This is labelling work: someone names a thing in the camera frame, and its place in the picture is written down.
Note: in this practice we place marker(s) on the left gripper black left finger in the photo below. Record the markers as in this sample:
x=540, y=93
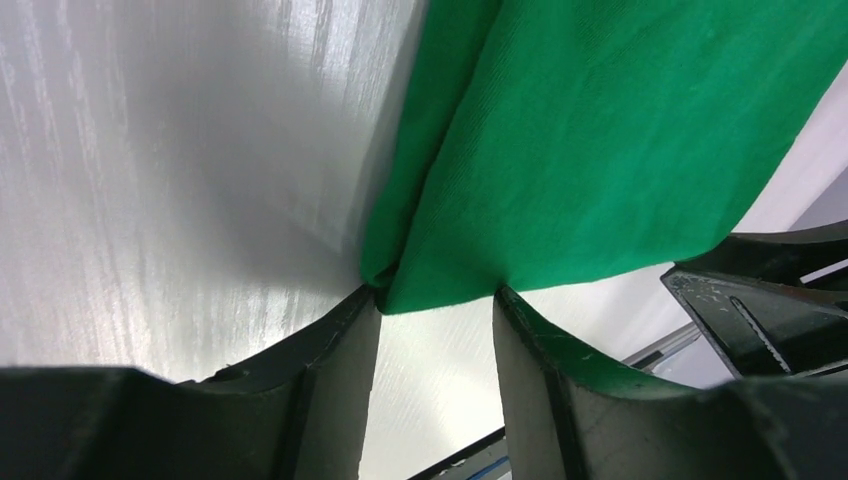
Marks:
x=296, y=410

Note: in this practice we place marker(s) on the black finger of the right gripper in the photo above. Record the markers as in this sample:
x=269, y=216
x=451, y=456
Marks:
x=815, y=257
x=761, y=329

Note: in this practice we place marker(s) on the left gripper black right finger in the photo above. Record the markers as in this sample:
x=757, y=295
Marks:
x=573, y=412

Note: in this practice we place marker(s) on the green t shirt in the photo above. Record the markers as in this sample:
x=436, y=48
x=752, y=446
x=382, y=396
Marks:
x=545, y=143

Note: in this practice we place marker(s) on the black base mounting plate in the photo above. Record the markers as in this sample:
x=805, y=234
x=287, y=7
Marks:
x=485, y=459

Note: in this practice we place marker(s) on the aluminium front frame rail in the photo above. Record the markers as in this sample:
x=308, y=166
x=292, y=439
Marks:
x=648, y=358

